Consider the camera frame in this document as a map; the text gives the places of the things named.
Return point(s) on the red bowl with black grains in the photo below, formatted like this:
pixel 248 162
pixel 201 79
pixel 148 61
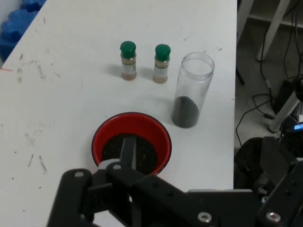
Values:
pixel 146 127

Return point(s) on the clear plastic jar black grains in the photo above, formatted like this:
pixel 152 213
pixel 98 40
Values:
pixel 189 111

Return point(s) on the tripod with silver leg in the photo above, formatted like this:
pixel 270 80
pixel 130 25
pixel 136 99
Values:
pixel 284 111

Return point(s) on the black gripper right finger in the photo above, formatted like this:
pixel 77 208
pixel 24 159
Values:
pixel 284 189

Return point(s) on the spice bottle green cap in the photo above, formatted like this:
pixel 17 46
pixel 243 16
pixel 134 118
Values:
pixel 128 49
pixel 162 53

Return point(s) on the white desk frame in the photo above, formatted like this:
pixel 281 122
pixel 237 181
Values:
pixel 274 26

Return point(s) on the blue foam puzzle mat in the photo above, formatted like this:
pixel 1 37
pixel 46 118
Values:
pixel 7 48
pixel 19 23
pixel 33 4

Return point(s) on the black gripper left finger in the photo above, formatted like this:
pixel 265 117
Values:
pixel 154 194

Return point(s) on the device with blue display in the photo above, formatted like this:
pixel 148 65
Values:
pixel 298 127

